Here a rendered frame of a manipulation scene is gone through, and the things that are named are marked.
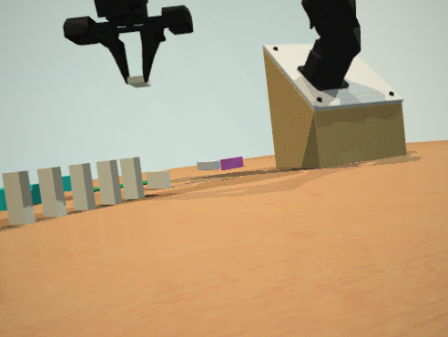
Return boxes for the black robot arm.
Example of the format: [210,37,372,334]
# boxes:
[94,0,361,91]

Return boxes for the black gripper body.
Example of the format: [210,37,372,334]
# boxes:
[64,4,194,46]

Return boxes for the beige domino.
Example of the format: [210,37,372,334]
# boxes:
[127,76,151,88]
[146,170,171,189]
[97,159,123,204]
[68,163,97,210]
[2,170,36,225]
[37,167,67,217]
[120,157,145,199]

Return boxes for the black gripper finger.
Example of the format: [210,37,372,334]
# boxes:
[95,34,130,85]
[140,28,166,83]

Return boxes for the green flat square tile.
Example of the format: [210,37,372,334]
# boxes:
[94,180,148,192]

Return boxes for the purple rectangular block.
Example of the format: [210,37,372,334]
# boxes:
[220,157,243,170]

